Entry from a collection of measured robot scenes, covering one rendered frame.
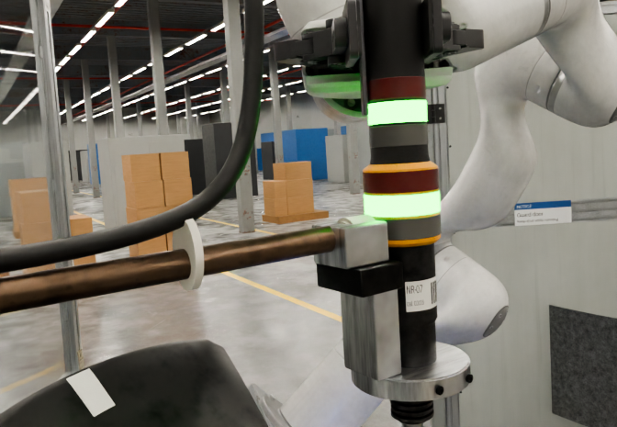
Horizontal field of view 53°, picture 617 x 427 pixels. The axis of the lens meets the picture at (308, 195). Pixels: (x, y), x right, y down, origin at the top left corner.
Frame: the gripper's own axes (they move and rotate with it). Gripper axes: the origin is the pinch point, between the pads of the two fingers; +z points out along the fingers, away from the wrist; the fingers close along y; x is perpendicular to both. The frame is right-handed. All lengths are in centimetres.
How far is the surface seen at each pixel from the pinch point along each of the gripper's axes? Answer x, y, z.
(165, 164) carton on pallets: -22, 193, -791
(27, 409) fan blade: -20.8, 22.9, -0.3
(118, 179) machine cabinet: -52, 368, -1155
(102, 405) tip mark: -21.7, 19.1, -2.4
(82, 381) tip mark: -20.4, 20.6, -3.2
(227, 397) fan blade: -23.6, 11.9, -6.9
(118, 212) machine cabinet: -116, 373, -1152
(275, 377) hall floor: -164, 35, -373
